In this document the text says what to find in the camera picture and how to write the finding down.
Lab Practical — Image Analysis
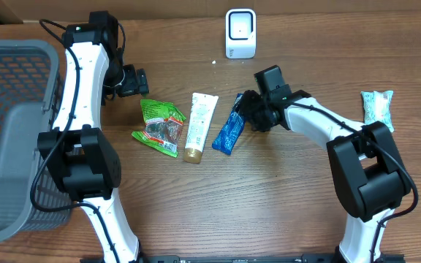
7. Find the white cream tube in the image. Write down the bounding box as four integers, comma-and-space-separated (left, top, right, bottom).
183, 93, 219, 164

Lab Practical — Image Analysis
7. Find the grey plastic basket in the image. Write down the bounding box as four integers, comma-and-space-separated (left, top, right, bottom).
0, 40, 71, 242

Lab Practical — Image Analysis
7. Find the green snack bag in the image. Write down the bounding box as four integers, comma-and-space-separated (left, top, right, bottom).
132, 99, 186, 158

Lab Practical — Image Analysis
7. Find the white barcode scanner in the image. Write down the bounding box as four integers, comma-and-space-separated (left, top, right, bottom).
225, 8, 257, 59

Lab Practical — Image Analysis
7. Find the black camera cable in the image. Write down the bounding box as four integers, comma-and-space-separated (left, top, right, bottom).
290, 100, 420, 263

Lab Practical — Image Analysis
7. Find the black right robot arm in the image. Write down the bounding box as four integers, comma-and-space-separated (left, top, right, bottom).
234, 65, 419, 262

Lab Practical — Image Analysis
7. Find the mint tissue wipes pack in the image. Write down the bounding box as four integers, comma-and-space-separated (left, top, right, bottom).
361, 91, 395, 133

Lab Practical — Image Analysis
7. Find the blue snack wrapper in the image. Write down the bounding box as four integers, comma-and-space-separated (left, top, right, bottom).
212, 94, 246, 155

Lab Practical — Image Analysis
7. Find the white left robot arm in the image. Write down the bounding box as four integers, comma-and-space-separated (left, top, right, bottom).
30, 11, 149, 262

